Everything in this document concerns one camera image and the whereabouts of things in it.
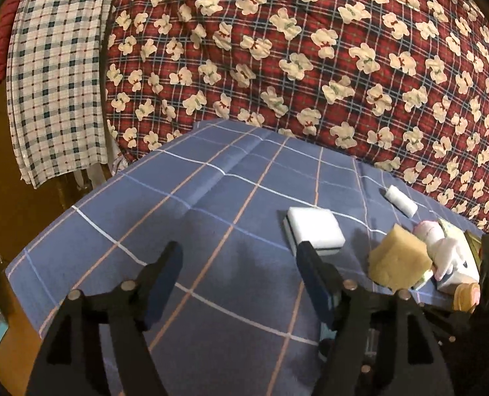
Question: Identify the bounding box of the yellow sponge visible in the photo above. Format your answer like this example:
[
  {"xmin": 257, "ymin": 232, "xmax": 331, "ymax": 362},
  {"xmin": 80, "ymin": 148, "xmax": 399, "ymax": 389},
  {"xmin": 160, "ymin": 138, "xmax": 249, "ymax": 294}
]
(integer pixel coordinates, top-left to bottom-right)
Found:
[{"xmin": 367, "ymin": 223, "xmax": 434, "ymax": 290}]

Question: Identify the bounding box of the white sponge with dark layer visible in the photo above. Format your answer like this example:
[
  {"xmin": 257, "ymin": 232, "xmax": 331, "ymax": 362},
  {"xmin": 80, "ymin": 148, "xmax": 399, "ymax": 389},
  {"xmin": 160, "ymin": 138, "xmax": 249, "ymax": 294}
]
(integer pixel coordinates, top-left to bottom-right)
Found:
[{"xmin": 283, "ymin": 206, "xmax": 346, "ymax": 256}]

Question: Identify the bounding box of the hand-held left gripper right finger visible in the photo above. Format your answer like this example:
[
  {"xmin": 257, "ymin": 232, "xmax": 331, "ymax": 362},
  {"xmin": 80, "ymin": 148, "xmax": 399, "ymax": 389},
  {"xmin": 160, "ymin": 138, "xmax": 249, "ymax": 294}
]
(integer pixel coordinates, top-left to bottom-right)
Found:
[{"xmin": 296, "ymin": 240, "xmax": 455, "ymax": 396}]

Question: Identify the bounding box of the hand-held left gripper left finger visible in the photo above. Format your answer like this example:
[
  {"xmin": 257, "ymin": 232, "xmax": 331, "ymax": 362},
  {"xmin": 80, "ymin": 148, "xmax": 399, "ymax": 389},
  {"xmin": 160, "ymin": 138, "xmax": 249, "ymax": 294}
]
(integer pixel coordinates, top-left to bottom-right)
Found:
[{"xmin": 25, "ymin": 240, "xmax": 184, "ymax": 396}]

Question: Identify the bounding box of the beige checked hanging cloth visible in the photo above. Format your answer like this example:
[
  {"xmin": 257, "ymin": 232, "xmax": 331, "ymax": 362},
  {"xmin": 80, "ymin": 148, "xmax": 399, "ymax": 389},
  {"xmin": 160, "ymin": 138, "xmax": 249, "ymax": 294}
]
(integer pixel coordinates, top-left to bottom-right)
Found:
[{"xmin": 6, "ymin": 0, "xmax": 123, "ymax": 190}]

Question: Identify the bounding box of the red quilted garment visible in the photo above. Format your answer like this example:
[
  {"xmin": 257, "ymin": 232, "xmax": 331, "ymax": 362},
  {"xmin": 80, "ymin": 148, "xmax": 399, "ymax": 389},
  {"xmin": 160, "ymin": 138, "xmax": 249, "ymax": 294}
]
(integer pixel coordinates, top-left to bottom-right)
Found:
[{"xmin": 0, "ymin": 0, "xmax": 28, "ymax": 89}]

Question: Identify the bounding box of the white gauze roll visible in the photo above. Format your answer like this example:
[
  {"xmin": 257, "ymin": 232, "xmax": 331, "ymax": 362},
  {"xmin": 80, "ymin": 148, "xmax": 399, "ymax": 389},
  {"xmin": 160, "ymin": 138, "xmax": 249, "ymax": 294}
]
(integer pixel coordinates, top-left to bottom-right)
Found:
[{"xmin": 385, "ymin": 185, "xmax": 418, "ymax": 218}]

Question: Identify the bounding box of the red plaid bear-print blanket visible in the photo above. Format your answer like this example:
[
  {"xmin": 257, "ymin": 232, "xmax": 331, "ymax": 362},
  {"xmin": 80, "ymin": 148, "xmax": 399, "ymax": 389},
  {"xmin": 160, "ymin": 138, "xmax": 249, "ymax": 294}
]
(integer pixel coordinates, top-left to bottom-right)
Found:
[{"xmin": 104, "ymin": 0, "xmax": 489, "ymax": 236}]

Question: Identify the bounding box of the blue plaid bed sheet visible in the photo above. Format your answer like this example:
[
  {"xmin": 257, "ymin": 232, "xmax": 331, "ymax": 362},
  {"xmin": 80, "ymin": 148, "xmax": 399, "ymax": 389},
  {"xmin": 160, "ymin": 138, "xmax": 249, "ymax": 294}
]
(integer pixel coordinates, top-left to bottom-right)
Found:
[{"xmin": 5, "ymin": 119, "xmax": 482, "ymax": 396}]

